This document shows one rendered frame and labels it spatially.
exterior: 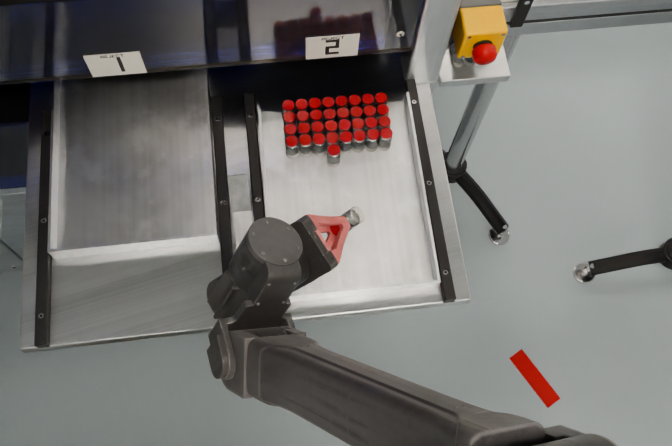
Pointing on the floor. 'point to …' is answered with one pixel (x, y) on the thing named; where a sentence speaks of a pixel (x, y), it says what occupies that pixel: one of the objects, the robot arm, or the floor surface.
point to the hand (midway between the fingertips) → (337, 227)
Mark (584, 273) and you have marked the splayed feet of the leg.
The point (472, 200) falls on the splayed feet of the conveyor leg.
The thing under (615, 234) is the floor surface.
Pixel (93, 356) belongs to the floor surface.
